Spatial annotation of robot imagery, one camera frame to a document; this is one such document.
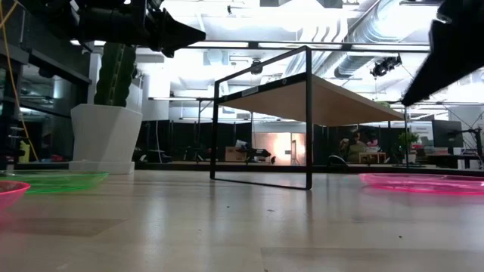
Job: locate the black studio light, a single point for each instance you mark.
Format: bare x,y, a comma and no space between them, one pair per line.
383,67

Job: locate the small potted green plant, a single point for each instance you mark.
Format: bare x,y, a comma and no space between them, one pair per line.
408,140

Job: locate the white hexagonal plant pot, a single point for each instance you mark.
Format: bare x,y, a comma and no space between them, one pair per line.
106,140

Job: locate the long linear ceiling light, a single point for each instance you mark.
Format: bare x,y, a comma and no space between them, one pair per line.
287,45

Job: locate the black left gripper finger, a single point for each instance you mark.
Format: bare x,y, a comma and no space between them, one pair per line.
177,28
179,41

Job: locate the silver ventilation duct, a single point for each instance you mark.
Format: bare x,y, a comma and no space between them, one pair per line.
351,66

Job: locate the black metal rig frame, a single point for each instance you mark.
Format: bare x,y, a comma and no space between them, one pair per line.
264,166

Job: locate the white printed poster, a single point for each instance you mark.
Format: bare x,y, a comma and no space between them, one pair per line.
421,132

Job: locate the translucent green plastic plate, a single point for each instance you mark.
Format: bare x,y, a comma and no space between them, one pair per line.
385,104
56,183

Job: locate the round black hanging camera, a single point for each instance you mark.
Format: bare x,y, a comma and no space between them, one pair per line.
256,68

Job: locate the translucent pink plastic plate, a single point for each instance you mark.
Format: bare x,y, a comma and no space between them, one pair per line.
423,184
11,189

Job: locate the black monitor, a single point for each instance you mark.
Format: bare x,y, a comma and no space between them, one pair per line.
448,134

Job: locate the wooden shelf with black frame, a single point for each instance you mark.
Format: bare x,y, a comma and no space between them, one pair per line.
321,106

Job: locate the low wooden bench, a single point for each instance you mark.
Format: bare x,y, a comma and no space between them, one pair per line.
372,154

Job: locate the green cactus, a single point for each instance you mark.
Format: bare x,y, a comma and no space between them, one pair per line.
113,79

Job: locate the yellow container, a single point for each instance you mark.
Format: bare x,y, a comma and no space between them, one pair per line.
23,153

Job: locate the cardboard box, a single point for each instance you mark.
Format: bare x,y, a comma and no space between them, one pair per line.
234,155

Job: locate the person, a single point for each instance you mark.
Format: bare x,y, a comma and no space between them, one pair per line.
355,149

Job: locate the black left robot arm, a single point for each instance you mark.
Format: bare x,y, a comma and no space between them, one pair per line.
106,24

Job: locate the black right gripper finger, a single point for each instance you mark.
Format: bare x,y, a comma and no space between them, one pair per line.
446,72

